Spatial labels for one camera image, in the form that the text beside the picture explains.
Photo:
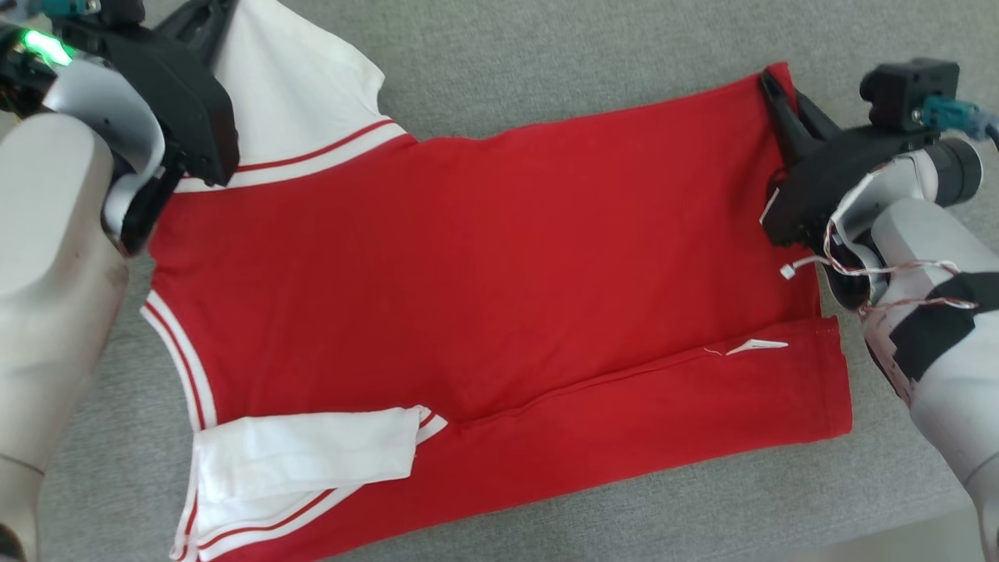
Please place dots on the red shirt with white sleeves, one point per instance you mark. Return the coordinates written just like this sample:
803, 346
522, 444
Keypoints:
468, 273

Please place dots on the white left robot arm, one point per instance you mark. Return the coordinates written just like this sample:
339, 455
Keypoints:
47, 273

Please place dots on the grey fabric sofa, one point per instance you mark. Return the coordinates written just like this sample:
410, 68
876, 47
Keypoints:
546, 62

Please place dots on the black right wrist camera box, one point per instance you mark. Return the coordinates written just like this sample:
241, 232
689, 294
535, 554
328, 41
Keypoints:
905, 90

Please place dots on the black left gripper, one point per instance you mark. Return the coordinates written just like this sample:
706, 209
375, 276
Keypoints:
187, 109

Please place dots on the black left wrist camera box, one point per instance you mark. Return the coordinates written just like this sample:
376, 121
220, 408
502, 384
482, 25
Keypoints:
123, 11

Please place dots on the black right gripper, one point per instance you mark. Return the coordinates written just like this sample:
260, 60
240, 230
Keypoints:
827, 176

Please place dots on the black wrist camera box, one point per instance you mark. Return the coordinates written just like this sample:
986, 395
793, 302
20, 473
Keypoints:
123, 11
905, 90

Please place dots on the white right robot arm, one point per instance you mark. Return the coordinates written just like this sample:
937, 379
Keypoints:
936, 234

